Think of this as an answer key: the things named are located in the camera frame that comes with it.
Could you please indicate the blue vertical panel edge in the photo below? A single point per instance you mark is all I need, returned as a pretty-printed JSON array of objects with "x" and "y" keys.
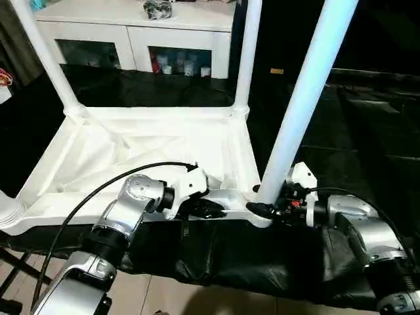
[{"x": 234, "y": 59}]

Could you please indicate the black horizontal bar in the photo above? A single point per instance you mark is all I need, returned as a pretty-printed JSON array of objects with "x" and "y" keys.
[{"x": 374, "y": 75}]

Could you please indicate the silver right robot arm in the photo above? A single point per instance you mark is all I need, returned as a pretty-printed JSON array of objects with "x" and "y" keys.
[{"x": 374, "y": 229}]

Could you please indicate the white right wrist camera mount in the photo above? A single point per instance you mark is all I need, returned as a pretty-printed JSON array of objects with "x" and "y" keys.
[{"x": 303, "y": 175}]

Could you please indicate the dark furniture with brass label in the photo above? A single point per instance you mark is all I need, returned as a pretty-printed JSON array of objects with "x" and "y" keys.
[{"x": 377, "y": 33}]

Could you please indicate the small white jar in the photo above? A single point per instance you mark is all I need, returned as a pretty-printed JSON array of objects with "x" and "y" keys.
[{"x": 167, "y": 70}]

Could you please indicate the red orange clothes hangers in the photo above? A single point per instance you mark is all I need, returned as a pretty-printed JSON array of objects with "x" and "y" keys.
[{"x": 6, "y": 78}]

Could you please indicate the white plastic table top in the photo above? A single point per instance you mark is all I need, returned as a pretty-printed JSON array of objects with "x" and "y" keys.
[{"x": 131, "y": 138}]

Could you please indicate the black plastic mat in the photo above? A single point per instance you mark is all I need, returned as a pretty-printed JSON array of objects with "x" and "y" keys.
[{"x": 361, "y": 147}]

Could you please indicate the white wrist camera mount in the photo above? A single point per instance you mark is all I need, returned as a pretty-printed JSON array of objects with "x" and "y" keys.
[
  {"x": 303, "y": 175},
  {"x": 190, "y": 183}
]

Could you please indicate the dark patterned bundle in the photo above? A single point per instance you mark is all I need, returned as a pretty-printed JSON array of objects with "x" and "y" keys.
[{"x": 159, "y": 10}]

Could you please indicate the grey curtain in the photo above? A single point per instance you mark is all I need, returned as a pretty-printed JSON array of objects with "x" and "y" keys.
[{"x": 16, "y": 42}]

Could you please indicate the black folding table frame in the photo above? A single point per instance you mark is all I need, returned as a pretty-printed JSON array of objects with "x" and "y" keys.
[{"x": 23, "y": 269}]

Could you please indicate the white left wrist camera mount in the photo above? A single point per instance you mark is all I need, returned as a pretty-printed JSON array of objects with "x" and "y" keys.
[{"x": 190, "y": 183}]

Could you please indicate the white plastic table leg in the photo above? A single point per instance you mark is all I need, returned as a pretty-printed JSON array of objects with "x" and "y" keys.
[
  {"x": 305, "y": 88},
  {"x": 10, "y": 210},
  {"x": 49, "y": 65},
  {"x": 247, "y": 49}
]

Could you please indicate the white glass-door cabinet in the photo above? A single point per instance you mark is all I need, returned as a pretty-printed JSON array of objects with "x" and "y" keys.
[{"x": 131, "y": 36}]

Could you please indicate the red box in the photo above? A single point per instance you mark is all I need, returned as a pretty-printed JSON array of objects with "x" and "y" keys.
[{"x": 154, "y": 64}]

